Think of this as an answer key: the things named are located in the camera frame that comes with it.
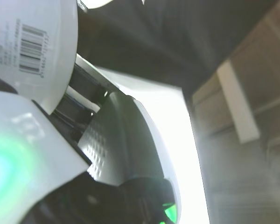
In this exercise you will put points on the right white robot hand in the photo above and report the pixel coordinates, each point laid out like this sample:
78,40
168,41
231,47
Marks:
121,144

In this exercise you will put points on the white backdrop cloth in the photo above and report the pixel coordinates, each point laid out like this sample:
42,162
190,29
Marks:
177,140

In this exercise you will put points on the white flat panel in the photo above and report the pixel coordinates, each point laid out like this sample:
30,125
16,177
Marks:
238,100

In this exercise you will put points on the beige wall cabinet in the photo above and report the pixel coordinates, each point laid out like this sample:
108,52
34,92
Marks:
259,175

